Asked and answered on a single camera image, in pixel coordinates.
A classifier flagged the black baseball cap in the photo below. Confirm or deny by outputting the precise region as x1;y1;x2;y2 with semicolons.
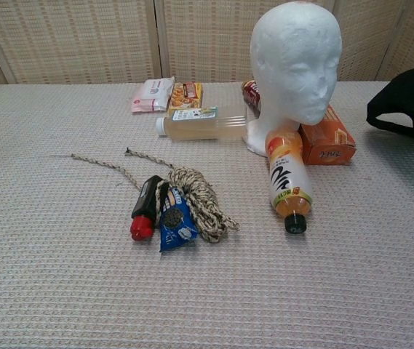
366;60;414;143

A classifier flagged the black red small tool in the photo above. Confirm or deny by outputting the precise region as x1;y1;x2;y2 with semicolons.
130;174;166;243

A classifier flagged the orange sauce bottle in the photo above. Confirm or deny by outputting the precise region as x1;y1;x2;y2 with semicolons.
264;123;314;236

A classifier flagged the white foam mannequin head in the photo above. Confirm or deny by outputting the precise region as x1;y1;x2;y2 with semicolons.
244;0;343;159

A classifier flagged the clear bottle pale drink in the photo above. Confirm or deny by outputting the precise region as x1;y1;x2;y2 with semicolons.
155;106;249;143

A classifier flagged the blue cookie packet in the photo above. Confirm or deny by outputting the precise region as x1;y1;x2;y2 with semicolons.
158;185;199;253

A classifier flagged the yellow snack box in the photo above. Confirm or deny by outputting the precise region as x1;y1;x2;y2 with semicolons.
167;82;204;118

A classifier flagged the pink wet wipes pack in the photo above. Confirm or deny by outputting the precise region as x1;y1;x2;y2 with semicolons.
130;76;176;115

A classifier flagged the orange cardboard box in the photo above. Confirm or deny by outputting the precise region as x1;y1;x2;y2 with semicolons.
298;104;358;167

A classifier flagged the white woven tablecloth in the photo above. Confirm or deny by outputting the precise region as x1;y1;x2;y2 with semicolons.
0;80;414;349

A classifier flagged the beige woven folding screen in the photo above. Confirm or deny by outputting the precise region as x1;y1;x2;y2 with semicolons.
0;0;414;87

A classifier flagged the beige speckled braided rope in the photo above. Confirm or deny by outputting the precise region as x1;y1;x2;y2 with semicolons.
52;147;242;244

